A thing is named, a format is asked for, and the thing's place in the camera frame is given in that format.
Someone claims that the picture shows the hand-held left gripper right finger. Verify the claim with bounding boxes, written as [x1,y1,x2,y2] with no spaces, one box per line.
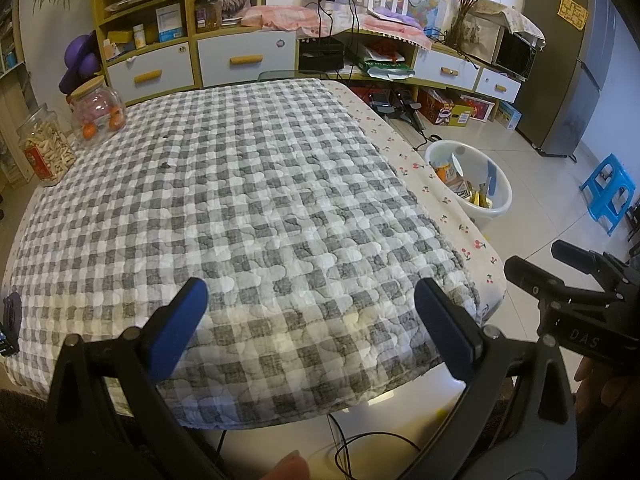
[410,277,583,480]

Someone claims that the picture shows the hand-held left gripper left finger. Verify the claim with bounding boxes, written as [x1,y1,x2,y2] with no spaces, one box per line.
[45,277,221,480]

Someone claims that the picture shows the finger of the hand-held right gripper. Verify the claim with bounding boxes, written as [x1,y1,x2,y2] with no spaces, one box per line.
[550,240,640,291]
[504,256,623,306]

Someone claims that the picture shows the white plastic bin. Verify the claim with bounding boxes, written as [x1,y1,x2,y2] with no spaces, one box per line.
[425,140,514,223]

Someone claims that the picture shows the orange white packet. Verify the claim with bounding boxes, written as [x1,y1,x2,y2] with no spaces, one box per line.
[434,157,466,193]

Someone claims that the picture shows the person's right hand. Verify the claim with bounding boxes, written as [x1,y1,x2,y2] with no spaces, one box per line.
[574,354,640,441]

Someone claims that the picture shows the person's left hand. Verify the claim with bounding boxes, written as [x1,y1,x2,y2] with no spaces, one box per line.
[252,450,313,480]

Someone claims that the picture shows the blue plastic stool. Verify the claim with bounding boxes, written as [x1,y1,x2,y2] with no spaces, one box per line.
[580,154,637,237]

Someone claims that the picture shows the grey checked quilted blanket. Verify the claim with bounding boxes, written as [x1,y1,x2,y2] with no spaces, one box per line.
[2,77,483,431]

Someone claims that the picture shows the small black device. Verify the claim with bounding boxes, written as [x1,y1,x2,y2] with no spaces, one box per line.
[0,290,23,358]

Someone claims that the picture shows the grey refrigerator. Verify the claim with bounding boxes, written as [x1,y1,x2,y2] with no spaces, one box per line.
[515,0,628,157]

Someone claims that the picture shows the red framed box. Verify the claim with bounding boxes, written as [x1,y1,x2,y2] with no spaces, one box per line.
[462,95,496,123]

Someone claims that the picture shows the cherry print tablecloth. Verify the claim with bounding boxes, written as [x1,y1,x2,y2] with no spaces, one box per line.
[325,79,507,326]

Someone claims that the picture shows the cartoon print cardboard box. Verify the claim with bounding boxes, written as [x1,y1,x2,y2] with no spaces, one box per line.
[417,87,476,127]

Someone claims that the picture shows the black microwave oven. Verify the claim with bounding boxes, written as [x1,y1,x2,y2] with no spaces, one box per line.
[495,30,538,81]

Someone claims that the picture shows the black folded devices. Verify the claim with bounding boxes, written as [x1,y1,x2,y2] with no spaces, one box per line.
[367,87,431,133]

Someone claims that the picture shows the clear snack jar red label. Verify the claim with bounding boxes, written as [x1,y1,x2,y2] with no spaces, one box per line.
[16,104,77,187]

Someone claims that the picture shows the glass jar wooden lid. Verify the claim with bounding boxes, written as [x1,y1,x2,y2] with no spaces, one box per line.
[66,76,126,147]

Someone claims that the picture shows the printed beige cloth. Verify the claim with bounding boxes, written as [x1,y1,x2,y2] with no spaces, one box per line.
[472,0,547,41]

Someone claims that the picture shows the yellow paper note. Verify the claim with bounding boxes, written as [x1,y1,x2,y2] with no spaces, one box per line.
[557,0,588,30]

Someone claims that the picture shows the stack of bags and papers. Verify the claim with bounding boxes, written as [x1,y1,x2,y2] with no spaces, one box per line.
[357,42,417,81]

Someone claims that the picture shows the dried branch bundle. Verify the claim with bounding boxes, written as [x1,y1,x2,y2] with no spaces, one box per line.
[442,0,488,51]

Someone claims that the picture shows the colourful map poster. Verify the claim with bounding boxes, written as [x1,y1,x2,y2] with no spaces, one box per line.
[380,0,448,31]

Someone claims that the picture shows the purple rounded object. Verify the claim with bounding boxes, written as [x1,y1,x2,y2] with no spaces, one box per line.
[59,30,103,96]

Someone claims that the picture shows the low wooden cabinet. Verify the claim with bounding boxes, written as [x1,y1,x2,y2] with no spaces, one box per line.
[192,25,523,106]

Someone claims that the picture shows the white router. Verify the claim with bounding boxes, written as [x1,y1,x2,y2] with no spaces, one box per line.
[367,0,416,18]

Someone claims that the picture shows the black printer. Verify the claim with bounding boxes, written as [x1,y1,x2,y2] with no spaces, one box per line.
[298,37,346,72]

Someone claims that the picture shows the dark glass jar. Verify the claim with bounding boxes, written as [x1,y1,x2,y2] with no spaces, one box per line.
[194,0,223,33]

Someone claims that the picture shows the white shelf unit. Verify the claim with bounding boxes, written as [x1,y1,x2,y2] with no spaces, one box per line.
[0,0,31,81]

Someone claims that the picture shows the tall wooden shelf cabinet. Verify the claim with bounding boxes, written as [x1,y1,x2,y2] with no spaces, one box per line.
[91,0,198,106]

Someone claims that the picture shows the pink cloth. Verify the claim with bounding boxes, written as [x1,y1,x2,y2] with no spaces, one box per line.
[240,4,433,51]

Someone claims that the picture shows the black cable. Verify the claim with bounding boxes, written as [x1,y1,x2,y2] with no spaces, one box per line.
[325,412,423,480]

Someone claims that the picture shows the white drawer wooden handle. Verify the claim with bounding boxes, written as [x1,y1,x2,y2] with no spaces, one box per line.
[197,31,297,88]
[475,67,522,103]
[106,44,195,103]
[414,50,481,92]

